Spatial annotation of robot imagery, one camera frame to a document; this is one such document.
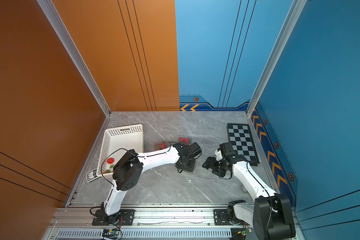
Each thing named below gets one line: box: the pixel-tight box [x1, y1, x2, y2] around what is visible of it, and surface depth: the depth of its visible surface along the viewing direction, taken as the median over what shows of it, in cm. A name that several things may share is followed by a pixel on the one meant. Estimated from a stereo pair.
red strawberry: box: [106, 158, 115, 164], surface depth 93 cm
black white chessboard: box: [226, 123, 260, 167], surface depth 102 cm
